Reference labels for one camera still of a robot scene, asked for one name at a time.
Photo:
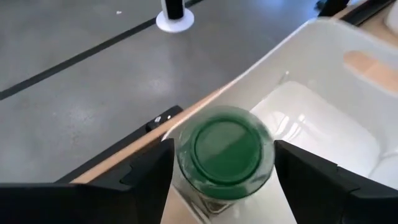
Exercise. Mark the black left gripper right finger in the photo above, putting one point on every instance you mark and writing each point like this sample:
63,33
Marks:
304,180

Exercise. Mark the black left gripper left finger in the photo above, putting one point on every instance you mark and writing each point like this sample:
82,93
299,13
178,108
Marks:
155,174

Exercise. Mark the green lid spice jar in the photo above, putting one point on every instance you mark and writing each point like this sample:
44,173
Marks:
227,152

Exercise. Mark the black pole on white base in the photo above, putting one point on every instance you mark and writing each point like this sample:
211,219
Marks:
174,23

